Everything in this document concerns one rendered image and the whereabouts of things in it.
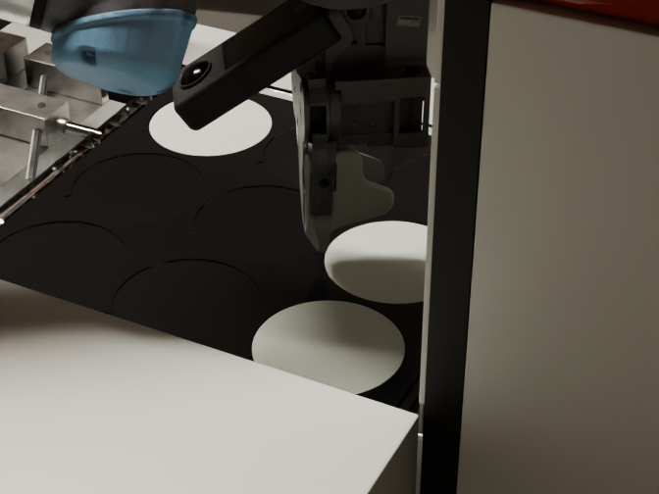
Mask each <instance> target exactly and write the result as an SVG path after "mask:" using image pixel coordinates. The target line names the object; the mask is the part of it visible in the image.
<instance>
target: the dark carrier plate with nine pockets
mask: <svg viewBox="0 0 659 494"><path fill-rule="evenodd" d="M248 100H251V101H253V102H255V103H257V104H259V105H260V106H262V107H263V108H264V109H265V110H266V111H267V112H268V113H269V115H270V116H271V119H272V127H271V129H270V131H269V133H268V134H267V135H266V137H265V138H263V139H262V140H261V141H260V142H258V143H257V144H255V145H253V146H251V147H249V148H247V149H244V150H241V151H238V152H235V153H230V154H225V155H219V156H192V155H185V154H181V153H177V152H174V151H171V150H169V149H167V148H165V147H163V146H162V145H160V144H159V143H158V142H156V141H155V140H154V138H153V137H152V135H151V133H150V129H149V125H150V122H151V120H152V118H153V116H154V115H155V114H156V113H157V112H158V111H159V110H160V109H162V108H163V107H165V106H167V105H168V104H170V103H173V102H174V94H173V87H172V86H171V87H170V89H168V90H167V91H165V92H163V93H160V94H159V95H158V96H156V97H155V98H154V99H153V100H152V101H150V102H149V103H148V104H147V105H146V106H144V107H143V108H142V109H141V110H139V111H138V112H137V113H136V114H135V115H133V116H132V117H131V118H130V119H129V120H127V121H126V122H125V123H123V124H122V125H121V126H120V127H119V128H117V129H116V130H115V131H114V132H113V133H111V134H110V135H109V136H108V137H106V138H105V139H104V140H103V141H102V142H100V143H99V144H98V145H97V146H96V147H94V148H93V149H92V150H91V151H89V152H88V153H87V154H86V155H85V156H83V157H82V158H81V159H80V160H79V161H77V162H76V163H75V164H74V165H72V166H71V167H70V168H69V169H68V170H66V171H65V172H64V173H63V174H61V175H60V176H59V177H58V178H56V179H55V180H54V181H53V182H52V183H50V184H49V185H48V186H47V187H46V188H44V189H43V190H42V191H41V192H39V193H38V194H37V195H36V196H35V197H33V198H32V199H31V200H30V201H29V202H27V203H26V204H25V205H24V206H22V207H21V208H20V209H19V210H18V211H16V212H15V213H14V214H13V215H12V216H10V217H9V218H8V219H7V220H5V221H4V222H3V223H2V224H0V279H1V280H4V281H8V282H11V283H14V284H17V285H19V286H22V287H25V288H28V289H31V290H34V291H37V292H40V293H44V294H47V295H50V296H53V297H56V298H59V299H62V300H65V301H68V302H71V303H74V304H78V305H81V306H83V307H86V308H89V309H92V310H95V311H98V312H101V313H104V314H107V315H110V316H114V317H117V318H120V319H123V320H126V321H131V322H134V323H137V324H140V325H143V326H147V327H150V328H153V329H156V330H159V331H162V332H165V333H168V334H170V335H173V336H176V337H179V338H183V339H186V340H189V341H192V342H195V343H198V344H201V345H204V346H207V347H210V348H213V349H217V350H220V351H223V352H226V353H229V354H232V355H235V356H237V357H240V358H243V359H246V360H249V361H253V362H254V359H253V356H252V343H253V339H254V336H255V334H256V332H257V331H258V329H259V328H260V327H261V325H262V324H263V323H264V322H265V321H266V320H268V319H269V318H270V317H272V316H273V315H275V314H276V313H278V312H280V311H282V310H284V309H287V308H289V307H292V306H295V305H298V304H303V303H307V302H314V301H343V302H350V303H354V304H358V305H362V306H365V307H368V308H370V309H373V310H375V311H377V312H379V313H381V314H382V315H384V316H385V317H387V318H388V319H389V320H391V321H392V322H393V323H394V324H395V325H396V327H397V328H398V329H399V331H400V333H401V334H402V337H403V340H404V344H405V355H404V359H403V362H402V364H401V366H400V368H399V369H398V371H397V372H396V373H395V374H394V375H393V376H392V377H391V378H390V379H389V380H387V381H386V382H385V383H383V384H381V385H380V386H378V387H376V388H374V389H372V390H369V391H366V392H363V393H360V394H356V395H359V396H362V397H365V398H368V399H371V400H374V401H377V402H380V403H383V404H386V405H388V406H392V407H395V408H398V409H399V408H400V406H401V405H402V403H403V402H404V400H405V399H406V398H407V396H408V395H409V393H410V392H411V390H412V389H413V387H414V386H415V384H416V383H417V381H418V380H419V378H420V374H421V354H422V333H423V312H424V301H422V302H417V303H410V304H388V303H380V302H375V301H370V300H367V299H363V298H360V297H358V296H355V295H353V294H351V293H349V292H347V291H345V290H344V289H342V288H341V287H339V286H338V285H337V284H336V283H335V282H334V281H333V280H332V279H331V278H330V277H329V275H328V273H327V271H326V267H325V254H326V252H318V251H317V249H316V248H315V246H314V245H313V244H312V242H311V241H310V239H309V238H308V237H307V235H306V234H305V230H304V226H303V219H302V207H301V195H300V181H299V166H298V153H297V134H296V118H295V115H294V109H293V101H290V100H286V99H281V98H278V97H274V96H270V95H266V94H262V93H257V94H256V95H254V96H252V97H251V98H249V99H248ZM355 148H356V150H357V151H358V152H360V153H362V154H365V155H368V156H371V157H373V158H376V159H379V160H381V161H382V162H383V164H384V168H385V176H384V179H383V181H382V182H381V183H380V185H382V186H385V187H388V188H389V189H391V191H392V192H393V195H394V203H393V206H392V208H391V209H390V210H389V211H388V212H387V213H386V214H384V215H381V216H378V217H375V218H371V219H368V220H364V221H361V222H355V223H352V224H349V225H345V226H342V227H339V228H337V229H335V230H334V231H333V232H332V233H331V234H330V239H329V246H330V244H331V243H332V242H333V241H334V239H335V238H336V237H338V236H339V235H341V234H342V233H344V232H345V231H347V230H349V229H352V228H354V227H357V226H360V225H363V224H367V223H372V222H412V223H417V224H421V225H425V226H428V209H429V189H430V169H431V135H429V140H428V147H421V148H407V149H393V148H392V146H379V147H366V144H359V145H355Z"/></svg>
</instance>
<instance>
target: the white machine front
mask: <svg viewBox="0 0 659 494"><path fill-rule="evenodd" d="M492 1H493V0H438V5H437V26H436V46H435V67H434V82H435V83H437V85H436V86H435V87H434V88H433V108H432V129H431V169H430V189H429V209H428V230H427V251H426V271H425V292H424V312H423V333H422V354H421V374H420V395H419V403H421V404H424V405H425V410H424V430H423V449H422V468H421V488H420V494H456V490H457V475H458V462H459V448H460V434H461V420H462V407H463V393H464V379H465V365H466V352H467V338H468V324H469V311H470V297H471V283H472V269H473V256H474V242H475V228H476V213H477V200H478V186H479V172H480V158H481V145H482V118H483V104H484V91H485V77H486V63H487V49H488V36H489V22H490V8H491V3H492Z"/></svg>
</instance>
